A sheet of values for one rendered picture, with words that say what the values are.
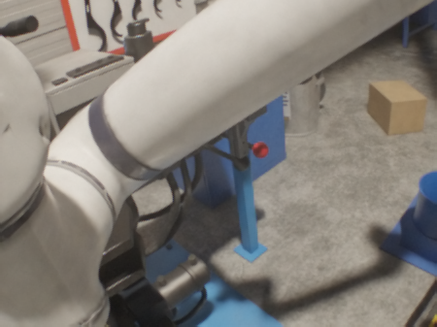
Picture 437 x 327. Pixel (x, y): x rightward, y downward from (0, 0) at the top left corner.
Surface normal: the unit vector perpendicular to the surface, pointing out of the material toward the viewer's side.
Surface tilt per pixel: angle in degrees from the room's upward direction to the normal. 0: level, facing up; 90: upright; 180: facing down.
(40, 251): 90
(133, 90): 51
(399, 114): 90
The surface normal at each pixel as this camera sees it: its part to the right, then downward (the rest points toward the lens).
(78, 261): 0.99, -0.12
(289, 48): 0.06, 0.64
